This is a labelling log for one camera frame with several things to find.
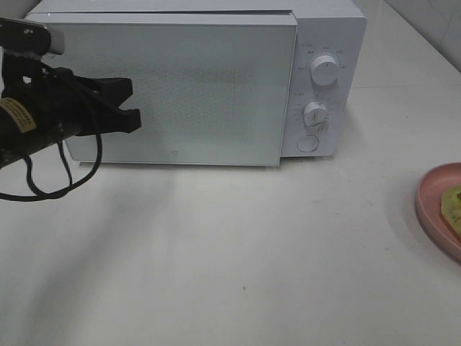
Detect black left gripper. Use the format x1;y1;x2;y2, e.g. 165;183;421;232
1;53;141;144

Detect white microwave door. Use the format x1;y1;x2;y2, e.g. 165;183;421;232
28;12;297;166

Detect round white door button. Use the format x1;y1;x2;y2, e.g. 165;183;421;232
297;135;319;153

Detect white timer knob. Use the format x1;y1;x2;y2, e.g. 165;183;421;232
303;101;329;128

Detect pink round plate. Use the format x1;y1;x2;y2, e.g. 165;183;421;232
415;162;460;263

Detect toast sandwich with lettuce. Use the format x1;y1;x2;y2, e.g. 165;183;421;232
441;185;460;236

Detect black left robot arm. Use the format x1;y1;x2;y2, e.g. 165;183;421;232
1;54;141;167

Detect white microwave oven body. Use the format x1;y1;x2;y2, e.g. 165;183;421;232
27;1;367;161

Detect upper white power knob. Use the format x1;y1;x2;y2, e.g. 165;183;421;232
309;53;339;87

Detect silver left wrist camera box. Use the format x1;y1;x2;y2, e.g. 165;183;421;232
1;17;65;58

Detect black left camera cable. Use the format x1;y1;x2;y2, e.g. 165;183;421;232
0;63;104;202

